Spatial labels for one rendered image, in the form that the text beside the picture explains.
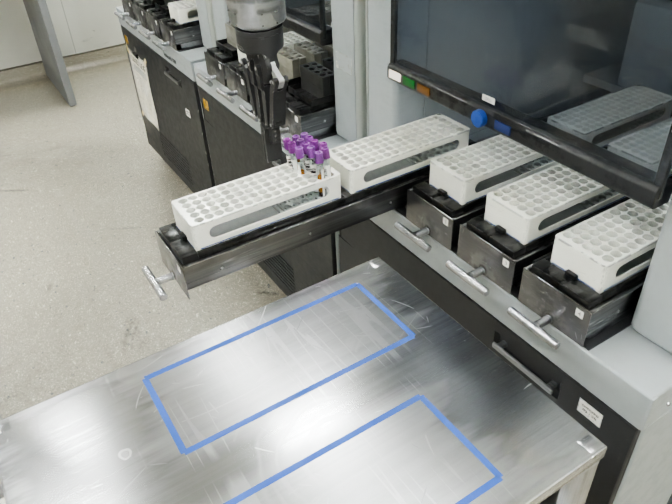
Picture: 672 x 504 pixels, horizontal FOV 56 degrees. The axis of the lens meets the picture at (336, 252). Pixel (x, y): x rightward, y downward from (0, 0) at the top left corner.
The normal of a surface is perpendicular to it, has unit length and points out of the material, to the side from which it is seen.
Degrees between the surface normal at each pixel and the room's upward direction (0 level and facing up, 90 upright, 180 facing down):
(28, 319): 0
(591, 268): 90
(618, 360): 0
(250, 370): 0
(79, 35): 90
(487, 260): 90
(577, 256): 90
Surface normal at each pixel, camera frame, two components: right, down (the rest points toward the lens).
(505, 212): -0.84, 0.35
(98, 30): 0.54, 0.48
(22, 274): -0.04, -0.80
